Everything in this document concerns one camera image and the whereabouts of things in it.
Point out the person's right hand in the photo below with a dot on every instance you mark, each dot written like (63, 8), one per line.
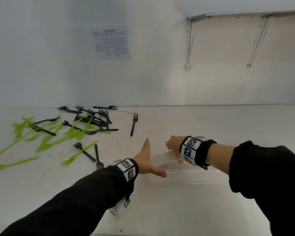
(174, 145)

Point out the person's left hand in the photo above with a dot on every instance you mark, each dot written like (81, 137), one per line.
(143, 162)

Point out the clear plastic container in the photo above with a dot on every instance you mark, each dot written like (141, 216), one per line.
(169, 164)

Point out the pile of black plastic forks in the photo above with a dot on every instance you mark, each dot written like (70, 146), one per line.
(100, 130)

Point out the pile of plastic cutlery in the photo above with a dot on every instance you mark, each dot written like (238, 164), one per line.
(46, 142)

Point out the person's left forearm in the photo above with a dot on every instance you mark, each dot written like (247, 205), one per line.
(71, 204)

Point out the black marker right wrist band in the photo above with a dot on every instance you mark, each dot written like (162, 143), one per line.
(199, 149)

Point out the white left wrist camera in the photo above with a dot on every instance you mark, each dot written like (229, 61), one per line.
(119, 208)

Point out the metal wall bracket frame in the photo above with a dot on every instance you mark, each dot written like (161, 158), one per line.
(189, 41)

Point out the printed paper wall notice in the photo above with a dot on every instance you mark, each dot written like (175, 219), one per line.
(110, 44)

